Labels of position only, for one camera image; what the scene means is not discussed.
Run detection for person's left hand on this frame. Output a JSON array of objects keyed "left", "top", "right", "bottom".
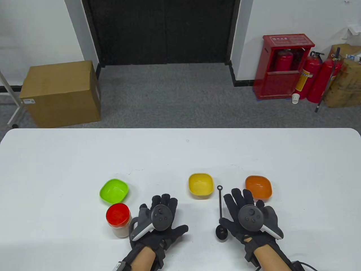
[{"left": 129, "top": 194, "right": 189, "bottom": 252}]

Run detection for person's right hand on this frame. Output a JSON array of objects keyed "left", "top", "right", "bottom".
[{"left": 219, "top": 188, "right": 283, "bottom": 253}]

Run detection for black long-handled spoon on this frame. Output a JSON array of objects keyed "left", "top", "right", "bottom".
[{"left": 215, "top": 185, "right": 229, "bottom": 242}]

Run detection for orange plastic dish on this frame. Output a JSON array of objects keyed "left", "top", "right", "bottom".
[{"left": 245, "top": 175, "right": 272, "bottom": 201}]

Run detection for yellow plastic dish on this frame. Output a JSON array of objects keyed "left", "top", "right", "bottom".
[{"left": 188, "top": 173, "right": 214, "bottom": 199}]

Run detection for clear glass jar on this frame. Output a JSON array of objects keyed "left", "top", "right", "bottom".
[{"left": 107, "top": 215, "right": 132, "bottom": 239}]

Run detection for red jar lid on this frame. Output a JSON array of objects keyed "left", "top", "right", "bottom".
[{"left": 106, "top": 203, "right": 131, "bottom": 227}]

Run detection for green plastic dish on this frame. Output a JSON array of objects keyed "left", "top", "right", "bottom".
[{"left": 99, "top": 178, "right": 129, "bottom": 204}]

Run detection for person's right forearm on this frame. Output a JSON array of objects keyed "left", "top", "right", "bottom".
[{"left": 253, "top": 243, "right": 291, "bottom": 271}]

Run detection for person's left forearm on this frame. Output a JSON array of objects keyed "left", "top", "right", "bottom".
[{"left": 130, "top": 245, "right": 157, "bottom": 271}]

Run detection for grey handheld controller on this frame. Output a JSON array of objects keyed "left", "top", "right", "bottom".
[
  {"left": 129, "top": 204, "right": 173, "bottom": 241},
  {"left": 238, "top": 205, "right": 284, "bottom": 240}
]

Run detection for red fire extinguisher cabinet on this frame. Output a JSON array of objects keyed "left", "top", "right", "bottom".
[{"left": 253, "top": 34, "right": 315, "bottom": 100}]

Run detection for yellow label red fire extinguisher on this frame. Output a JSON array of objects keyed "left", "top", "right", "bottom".
[{"left": 295, "top": 51, "right": 324, "bottom": 100}]

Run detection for worn printed cardboard box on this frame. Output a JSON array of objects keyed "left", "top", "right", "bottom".
[{"left": 323, "top": 58, "right": 361, "bottom": 108}]

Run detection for large brown cardboard box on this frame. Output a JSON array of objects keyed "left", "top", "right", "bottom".
[{"left": 19, "top": 60, "right": 102, "bottom": 128}]

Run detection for black double door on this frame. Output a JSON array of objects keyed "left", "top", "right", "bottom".
[{"left": 82, "top": 0, "right": 241, "bottom": 67}]

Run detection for plain small cardboard box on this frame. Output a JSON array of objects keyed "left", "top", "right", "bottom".
[{"left": 330, "top": 44, "right": 361, "bottom": 60}]

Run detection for white crumpled plastic sheet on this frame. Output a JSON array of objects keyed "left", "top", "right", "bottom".
[{"left": 343, "top": 25, "right": 361, "bottom": 40}]

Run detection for white metal stand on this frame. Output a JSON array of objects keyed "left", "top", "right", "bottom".
[{"left": 0, "top": 70, "right": 28, "bottom": 128}]

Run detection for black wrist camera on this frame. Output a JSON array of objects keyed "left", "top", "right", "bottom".
[
  {"left": 244, "top": 239, "right": 261, "bottom": 266},
  {"left": 156, "top": 240, "right": 167, "bottom": 268}
]

